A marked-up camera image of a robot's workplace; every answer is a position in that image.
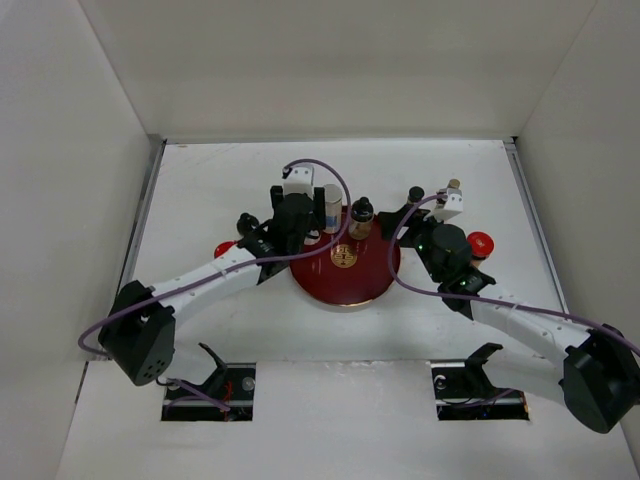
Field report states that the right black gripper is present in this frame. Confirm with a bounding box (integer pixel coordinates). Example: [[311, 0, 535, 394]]
[[377, 204, 451, 283]]

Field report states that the black-cap grinder bottle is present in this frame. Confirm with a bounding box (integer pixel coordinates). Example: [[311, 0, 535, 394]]
[[348, 197, 374, 241]]

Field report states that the small black-cap spice jar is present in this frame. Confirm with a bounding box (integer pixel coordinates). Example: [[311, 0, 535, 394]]
[[406, 186, 425, 205]]

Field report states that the black-cap white bottle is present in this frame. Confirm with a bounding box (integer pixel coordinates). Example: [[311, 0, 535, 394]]
[[236, 212, 261, 237]]

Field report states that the yellow-label sesame oil bottle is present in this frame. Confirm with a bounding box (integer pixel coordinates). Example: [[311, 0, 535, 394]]
[[439, 178, 461, 196]]

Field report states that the red-lid chili sauce jar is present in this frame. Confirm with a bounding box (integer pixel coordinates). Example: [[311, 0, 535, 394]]
[[213, 240, 237, 259]]

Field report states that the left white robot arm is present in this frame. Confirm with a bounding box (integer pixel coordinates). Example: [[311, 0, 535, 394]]
[[98, 186, 325, 386]]

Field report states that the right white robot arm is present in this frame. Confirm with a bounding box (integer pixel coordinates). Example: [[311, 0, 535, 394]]
[[378, 193, 639, 434]]

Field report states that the round red lacquer tray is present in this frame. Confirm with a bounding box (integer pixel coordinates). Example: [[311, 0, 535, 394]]
[[290, 220, 401, 307]]

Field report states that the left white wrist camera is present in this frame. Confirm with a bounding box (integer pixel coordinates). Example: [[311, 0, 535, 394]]
[[282, 165, 314, 198]]

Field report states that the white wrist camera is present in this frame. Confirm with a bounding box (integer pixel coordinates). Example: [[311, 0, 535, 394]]
[[432, 188, 464, 222], [282, 165, 314, 198]]

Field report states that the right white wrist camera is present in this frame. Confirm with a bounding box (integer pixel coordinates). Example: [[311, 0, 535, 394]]
[[432, 188, 464, 222]]

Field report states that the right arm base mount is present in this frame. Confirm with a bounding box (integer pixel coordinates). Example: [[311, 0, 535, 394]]
[[431, 343, 529, 421]]

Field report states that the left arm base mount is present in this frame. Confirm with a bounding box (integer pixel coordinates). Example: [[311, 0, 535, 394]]
[[156, 342, 257, 423]]

